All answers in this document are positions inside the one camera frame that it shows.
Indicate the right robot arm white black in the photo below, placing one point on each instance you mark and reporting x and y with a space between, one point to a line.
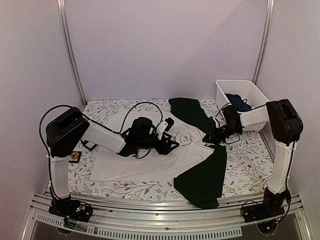
286 127

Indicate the black display box far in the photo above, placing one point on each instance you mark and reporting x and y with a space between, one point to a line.
88 145

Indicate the dark blue cloth in bin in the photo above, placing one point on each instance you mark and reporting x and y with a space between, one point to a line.
241 104

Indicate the floral patterned table mat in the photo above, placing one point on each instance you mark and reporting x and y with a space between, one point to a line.
248 170

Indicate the right aluminium frame post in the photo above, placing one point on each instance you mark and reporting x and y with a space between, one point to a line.
264 40

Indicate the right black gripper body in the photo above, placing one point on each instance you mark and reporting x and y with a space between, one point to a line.
216 132

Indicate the aluminium frame post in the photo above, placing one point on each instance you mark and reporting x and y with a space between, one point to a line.
264 40
61 7

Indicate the aluminium front rail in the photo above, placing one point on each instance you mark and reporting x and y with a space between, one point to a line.
117 219

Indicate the white green raglan t-shirt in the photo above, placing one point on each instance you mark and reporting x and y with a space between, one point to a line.
196 170

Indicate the yellow round brooch brown flowers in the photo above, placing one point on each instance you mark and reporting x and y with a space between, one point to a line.
75 155

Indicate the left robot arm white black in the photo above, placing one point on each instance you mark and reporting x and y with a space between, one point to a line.
64 133

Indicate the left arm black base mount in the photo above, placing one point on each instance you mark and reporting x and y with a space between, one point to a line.
71 209

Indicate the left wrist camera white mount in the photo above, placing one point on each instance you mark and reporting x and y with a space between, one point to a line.
164 126

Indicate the black display box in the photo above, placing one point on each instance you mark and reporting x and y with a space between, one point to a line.
77 160
88 145

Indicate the black display box near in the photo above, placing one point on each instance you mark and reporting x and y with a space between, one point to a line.
77 160

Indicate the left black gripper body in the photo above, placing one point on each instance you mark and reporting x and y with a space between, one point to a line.
161 150

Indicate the left aluminium frame post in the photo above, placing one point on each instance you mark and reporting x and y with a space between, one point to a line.
61 7

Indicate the white plastic bin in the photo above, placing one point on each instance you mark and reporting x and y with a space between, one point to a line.
248 100

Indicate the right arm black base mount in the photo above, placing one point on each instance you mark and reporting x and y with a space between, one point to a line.
270 207

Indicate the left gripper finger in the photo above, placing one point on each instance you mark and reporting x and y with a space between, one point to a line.
173 138
170 147

